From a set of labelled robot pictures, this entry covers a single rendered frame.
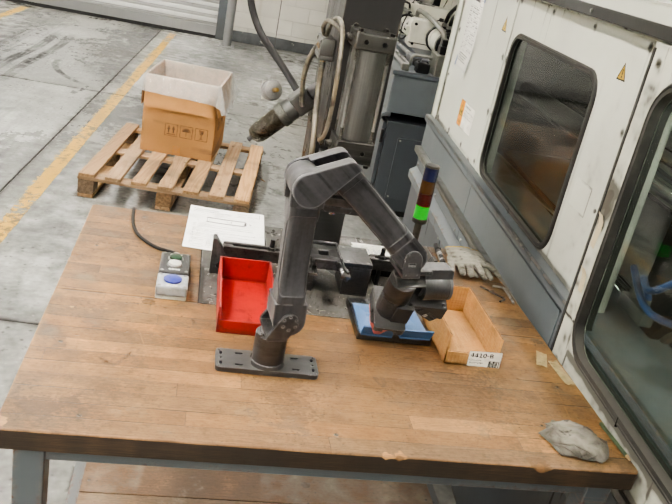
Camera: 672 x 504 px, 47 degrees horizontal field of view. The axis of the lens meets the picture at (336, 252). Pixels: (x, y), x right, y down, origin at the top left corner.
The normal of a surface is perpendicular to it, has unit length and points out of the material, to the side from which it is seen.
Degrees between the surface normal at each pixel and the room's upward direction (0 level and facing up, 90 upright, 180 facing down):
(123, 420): 0
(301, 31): 90
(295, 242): 90
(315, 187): 90
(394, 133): 90
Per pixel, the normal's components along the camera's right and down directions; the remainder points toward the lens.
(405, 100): 0.07, 0.40
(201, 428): 0.18, -0.90
